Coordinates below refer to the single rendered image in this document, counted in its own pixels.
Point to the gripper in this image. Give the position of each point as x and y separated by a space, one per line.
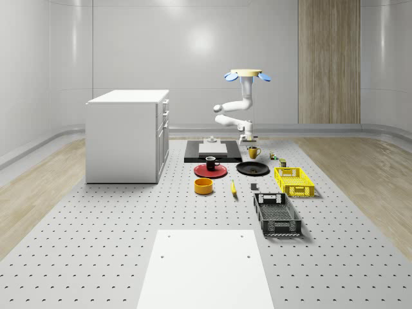
249 138

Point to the yellow mug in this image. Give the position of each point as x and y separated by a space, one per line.
253 153

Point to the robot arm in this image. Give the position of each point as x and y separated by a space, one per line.
235 105

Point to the puzzle cube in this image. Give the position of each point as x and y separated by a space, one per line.
273 156

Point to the black plate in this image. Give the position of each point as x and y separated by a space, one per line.
260 169

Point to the flat-sided can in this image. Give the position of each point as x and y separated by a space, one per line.
283 163

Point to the black mug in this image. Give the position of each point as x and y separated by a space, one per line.
210 164

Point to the grey cube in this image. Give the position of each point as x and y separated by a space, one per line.
254 186

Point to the banana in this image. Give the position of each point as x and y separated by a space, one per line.
233 188

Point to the red plate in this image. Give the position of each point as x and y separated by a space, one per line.
202 173

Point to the drone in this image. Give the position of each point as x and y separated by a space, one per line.
246 72

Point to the yellow bowl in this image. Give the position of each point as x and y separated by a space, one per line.
203 189

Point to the yellow basket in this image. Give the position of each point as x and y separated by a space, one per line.
297 190

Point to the dark grey basket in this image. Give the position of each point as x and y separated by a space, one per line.
280 225

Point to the white cabinet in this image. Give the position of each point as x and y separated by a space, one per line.
122 141

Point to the white board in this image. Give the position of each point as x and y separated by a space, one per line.
206 270

